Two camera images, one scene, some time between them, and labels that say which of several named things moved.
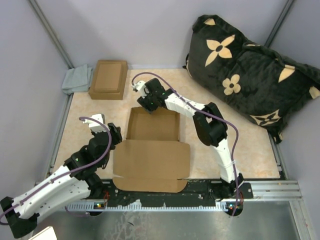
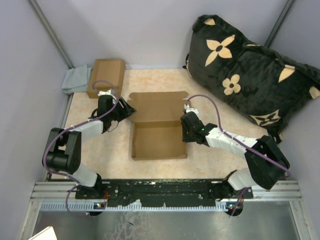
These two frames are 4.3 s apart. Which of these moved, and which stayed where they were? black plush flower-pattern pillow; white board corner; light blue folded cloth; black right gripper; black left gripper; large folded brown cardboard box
Moved: black right gripper; black left gripper
Stayed: large folded brown cardboard box; black plush flower-pattern pillow; white board corner; light blue folded cloth
